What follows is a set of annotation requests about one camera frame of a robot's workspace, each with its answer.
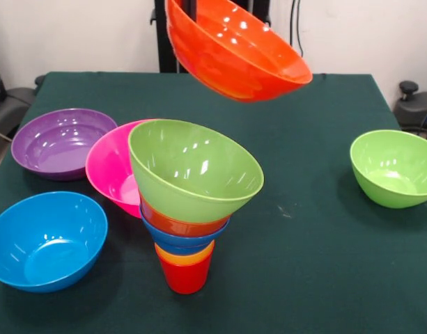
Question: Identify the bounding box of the small dark blue bowl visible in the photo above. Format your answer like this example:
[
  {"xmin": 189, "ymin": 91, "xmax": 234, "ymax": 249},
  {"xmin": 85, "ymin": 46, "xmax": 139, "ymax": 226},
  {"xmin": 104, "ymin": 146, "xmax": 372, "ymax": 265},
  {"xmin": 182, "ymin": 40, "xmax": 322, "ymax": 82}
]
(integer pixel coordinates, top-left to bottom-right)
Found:
[{"xmin": 139, "ymin": 205, "xmax": 231, "ymax": 257}]

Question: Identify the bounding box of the dark green tablecloth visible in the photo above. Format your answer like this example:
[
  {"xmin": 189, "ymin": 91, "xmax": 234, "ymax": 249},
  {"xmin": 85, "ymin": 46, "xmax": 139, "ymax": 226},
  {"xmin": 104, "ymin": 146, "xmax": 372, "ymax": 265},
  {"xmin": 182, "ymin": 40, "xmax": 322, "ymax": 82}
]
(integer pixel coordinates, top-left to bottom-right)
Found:
[{"xmin": 0, "ymin": 71, "xmax": 427, "ymax": 334}]

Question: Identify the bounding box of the light blue plastic bowl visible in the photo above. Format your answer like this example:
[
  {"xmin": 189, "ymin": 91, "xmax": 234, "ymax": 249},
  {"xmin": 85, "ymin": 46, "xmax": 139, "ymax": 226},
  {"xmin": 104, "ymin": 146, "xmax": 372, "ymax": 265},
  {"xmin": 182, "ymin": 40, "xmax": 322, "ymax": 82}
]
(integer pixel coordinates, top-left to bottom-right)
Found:
[{"xmin": 0, "ymin": 191, "xmax": 109, "ymax": 294}]

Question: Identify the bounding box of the dark grey chair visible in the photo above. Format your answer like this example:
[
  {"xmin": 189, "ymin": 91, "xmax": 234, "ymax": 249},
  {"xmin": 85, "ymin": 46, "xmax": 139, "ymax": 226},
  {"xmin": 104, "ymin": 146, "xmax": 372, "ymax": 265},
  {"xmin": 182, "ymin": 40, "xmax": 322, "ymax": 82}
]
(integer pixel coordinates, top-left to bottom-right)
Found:
[
  {"xmin": 394, "ymin": 80, "xmax": 427, "ymax": 142},
  {"xmin": 0, "ymin": 86, "xmax": 36, "ymax": 140}
]

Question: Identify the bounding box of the small ribbed orange-red bowl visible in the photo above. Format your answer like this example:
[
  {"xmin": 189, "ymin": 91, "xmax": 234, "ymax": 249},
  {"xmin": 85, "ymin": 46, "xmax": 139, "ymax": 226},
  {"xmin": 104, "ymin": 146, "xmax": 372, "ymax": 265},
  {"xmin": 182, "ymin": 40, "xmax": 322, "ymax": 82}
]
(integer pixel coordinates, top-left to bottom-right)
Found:
[{"xmin": 139, "ymin": 193, "xmax": 231, "ymax": 237}]

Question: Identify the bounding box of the purple plastic bowl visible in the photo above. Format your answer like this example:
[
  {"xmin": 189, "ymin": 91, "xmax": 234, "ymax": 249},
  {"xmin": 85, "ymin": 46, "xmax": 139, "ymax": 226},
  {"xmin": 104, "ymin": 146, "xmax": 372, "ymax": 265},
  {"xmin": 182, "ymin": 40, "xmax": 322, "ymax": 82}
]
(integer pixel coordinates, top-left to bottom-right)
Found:
[{"xmin": 10, "ymin": 108, "xmax": 118, "ymax": 182}]

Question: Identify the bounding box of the red plastic cup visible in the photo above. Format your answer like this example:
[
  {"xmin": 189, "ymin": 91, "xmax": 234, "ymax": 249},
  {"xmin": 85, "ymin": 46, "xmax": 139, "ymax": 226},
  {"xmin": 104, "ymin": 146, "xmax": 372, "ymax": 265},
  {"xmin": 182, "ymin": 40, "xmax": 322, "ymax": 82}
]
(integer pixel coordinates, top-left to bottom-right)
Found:
[{"xmin": 157, "ymin": 253, "xmax": 213, "ymax": 295}]

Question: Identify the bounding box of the large orange-red plastic bowl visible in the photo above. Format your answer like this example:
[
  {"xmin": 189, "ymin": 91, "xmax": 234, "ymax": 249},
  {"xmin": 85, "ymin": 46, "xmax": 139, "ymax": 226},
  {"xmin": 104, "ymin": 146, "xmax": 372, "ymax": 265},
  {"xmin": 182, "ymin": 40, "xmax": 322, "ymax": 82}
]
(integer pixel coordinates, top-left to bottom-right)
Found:
[{"xmin": 164, "ymin": 0, "xmax": 313, "ymax": 104}]

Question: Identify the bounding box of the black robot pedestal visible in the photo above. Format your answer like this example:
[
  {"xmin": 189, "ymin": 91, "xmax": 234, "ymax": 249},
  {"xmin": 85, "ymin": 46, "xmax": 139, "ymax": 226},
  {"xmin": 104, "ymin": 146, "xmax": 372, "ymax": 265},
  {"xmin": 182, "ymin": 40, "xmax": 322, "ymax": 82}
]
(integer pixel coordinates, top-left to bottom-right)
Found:
[{"xmin": 150, "ymin": 0, "xmax": 272, "ymax": 74}]

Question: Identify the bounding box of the green plastic bowl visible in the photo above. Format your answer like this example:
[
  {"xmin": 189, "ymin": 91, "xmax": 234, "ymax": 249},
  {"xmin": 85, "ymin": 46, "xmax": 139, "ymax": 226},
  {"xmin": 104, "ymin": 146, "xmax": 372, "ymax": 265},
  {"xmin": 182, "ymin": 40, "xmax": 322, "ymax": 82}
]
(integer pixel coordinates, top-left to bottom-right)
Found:
[
  {"xmin": 127, "ymin": 118, "xmax": 265, "ymax": 223},
  {"xmin": 350, "ymin": 129, "xmax": 427, "ymax": 209}
]

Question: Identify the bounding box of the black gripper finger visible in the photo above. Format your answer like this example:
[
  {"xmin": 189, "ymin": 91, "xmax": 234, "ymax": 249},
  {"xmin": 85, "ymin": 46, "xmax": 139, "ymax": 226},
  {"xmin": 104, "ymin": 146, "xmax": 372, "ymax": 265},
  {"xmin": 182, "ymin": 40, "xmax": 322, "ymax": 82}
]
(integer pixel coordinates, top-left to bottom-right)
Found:
[{"xmin": 180, "ymin": 0, "xmax": 199, "ymax": 22}]

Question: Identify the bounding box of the pink plastic bowl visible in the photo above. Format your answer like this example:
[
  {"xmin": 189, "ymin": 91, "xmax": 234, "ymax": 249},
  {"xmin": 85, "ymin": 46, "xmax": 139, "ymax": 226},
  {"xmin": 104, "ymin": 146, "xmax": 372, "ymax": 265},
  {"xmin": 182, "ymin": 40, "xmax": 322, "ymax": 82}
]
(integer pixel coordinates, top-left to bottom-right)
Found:
[{"xmin": 85, "ymin": 118, "xmax": 158, "ymax": 219}]

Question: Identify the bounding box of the orange plastic cup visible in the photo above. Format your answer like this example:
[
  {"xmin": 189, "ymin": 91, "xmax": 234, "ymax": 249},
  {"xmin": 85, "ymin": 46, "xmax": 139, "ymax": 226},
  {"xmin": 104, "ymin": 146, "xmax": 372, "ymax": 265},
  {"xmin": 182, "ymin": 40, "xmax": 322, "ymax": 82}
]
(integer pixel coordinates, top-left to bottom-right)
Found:
[
  {"xmin": 156, "ymin": 250, "xmax": 214, "ymax": 267},
  {"xmin": 154, "ymin": 239, "xmax": 216, "ymax": 262}
]

